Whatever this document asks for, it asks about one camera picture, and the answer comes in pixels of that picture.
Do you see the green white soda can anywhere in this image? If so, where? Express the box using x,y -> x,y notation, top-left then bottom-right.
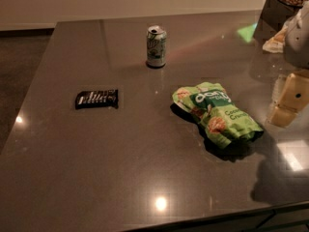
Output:
146,25 -> 167,68

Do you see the dark snack display box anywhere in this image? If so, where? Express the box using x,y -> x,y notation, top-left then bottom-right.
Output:
253,0 -> 298,44

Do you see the black rxbar chocolate bar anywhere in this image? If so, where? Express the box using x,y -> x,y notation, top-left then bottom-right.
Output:
75,89 -> 119,109

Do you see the green rice chip bag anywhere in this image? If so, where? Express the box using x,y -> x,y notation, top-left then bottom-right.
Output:
172,82 -> 264,149

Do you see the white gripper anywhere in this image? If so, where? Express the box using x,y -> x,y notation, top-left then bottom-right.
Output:
268,1 -> 309,128

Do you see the yellow snack packet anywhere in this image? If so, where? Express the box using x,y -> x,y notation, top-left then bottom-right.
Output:
263,26 -> 288,53

